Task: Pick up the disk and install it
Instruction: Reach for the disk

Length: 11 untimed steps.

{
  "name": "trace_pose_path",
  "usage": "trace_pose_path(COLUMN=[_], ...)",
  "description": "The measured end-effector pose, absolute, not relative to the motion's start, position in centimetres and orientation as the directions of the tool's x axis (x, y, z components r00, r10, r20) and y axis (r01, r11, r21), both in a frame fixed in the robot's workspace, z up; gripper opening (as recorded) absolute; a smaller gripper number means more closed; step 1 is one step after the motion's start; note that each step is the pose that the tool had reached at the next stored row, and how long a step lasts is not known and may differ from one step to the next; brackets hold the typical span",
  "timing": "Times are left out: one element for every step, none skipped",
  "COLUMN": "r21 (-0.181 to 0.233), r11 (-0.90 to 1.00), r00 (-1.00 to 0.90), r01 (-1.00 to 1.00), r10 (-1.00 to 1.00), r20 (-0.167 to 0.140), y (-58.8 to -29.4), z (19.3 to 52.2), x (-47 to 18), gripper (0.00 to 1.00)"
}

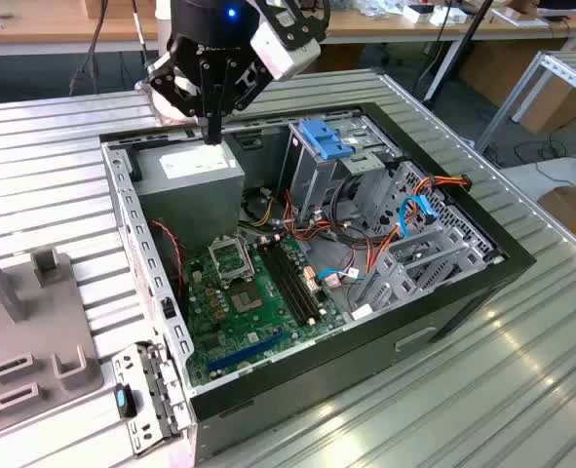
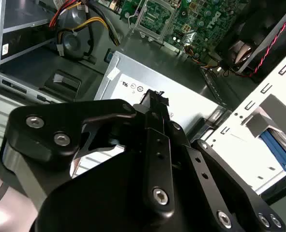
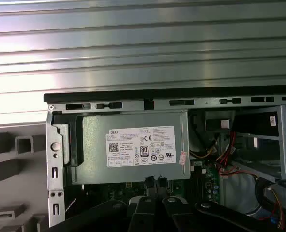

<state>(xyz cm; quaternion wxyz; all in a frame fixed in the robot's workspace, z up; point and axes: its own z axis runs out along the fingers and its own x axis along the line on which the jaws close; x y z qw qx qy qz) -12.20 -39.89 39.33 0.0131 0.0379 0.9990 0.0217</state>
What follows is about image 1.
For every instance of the blue plastic drive latch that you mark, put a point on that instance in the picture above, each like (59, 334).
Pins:
(324, 139)

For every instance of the grey power supply unit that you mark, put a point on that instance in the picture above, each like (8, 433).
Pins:
(190, 200)

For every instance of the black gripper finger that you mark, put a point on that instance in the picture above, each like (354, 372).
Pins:
(234, 83)
(208, 97)

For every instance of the CPU socket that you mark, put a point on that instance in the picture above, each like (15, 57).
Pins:
(244, 300)

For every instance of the blue expansion slot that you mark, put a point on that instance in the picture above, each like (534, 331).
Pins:
(246, 351)

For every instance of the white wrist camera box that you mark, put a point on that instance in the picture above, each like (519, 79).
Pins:
(287, 53)

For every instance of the black latch with blue stripe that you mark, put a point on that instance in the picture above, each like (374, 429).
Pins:
(123, 402)

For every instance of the hinged metal slot bracket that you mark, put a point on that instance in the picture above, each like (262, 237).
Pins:
(140, 373)

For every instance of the wooden desk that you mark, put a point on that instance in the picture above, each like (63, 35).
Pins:
(49, 29)
(375, 27)

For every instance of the metal disk bay cage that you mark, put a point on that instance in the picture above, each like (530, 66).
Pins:
(399, 290)

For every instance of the metal optical drive cage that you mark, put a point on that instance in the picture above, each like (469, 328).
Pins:
(312, 185)

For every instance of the black stand pole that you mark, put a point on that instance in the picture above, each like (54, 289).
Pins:
(477, 17)

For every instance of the green motherboard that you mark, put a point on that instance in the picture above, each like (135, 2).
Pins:
(229, 331)

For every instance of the black open PC case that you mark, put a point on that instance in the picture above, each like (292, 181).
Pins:
(365, 370)

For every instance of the black RAM slot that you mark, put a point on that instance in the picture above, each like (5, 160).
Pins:
(305, 283)
(297, 283)
(282, 283)
(290, 283)

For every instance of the grey parts rack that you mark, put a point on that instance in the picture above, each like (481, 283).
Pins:
(34, 312)

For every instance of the large plain cardboard box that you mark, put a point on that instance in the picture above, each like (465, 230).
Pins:
(502, 68)

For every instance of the cardboard box with white label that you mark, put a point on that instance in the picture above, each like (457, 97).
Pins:
(570, 209)

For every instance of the white box with black top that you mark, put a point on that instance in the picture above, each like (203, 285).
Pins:
(416, 14)

